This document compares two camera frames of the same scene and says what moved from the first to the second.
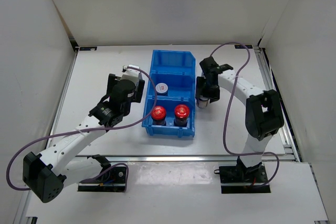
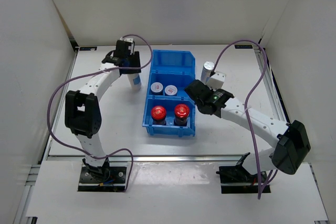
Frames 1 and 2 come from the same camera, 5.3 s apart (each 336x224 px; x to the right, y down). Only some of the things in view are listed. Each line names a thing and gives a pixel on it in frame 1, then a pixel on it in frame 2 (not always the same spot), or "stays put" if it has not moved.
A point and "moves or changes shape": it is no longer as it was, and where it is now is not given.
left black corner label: [87, 48] stays put
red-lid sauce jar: [181, 112] stays put
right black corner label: [241, 46] stays put
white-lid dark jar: [202, 102] moves or changes shape
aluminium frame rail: [192, 158] stays put
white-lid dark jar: [161, 88] moves or changes shape
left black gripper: [137, 91] → [135, 59]
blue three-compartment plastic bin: [169, 109] stays put
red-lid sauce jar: [158, 114] stays put
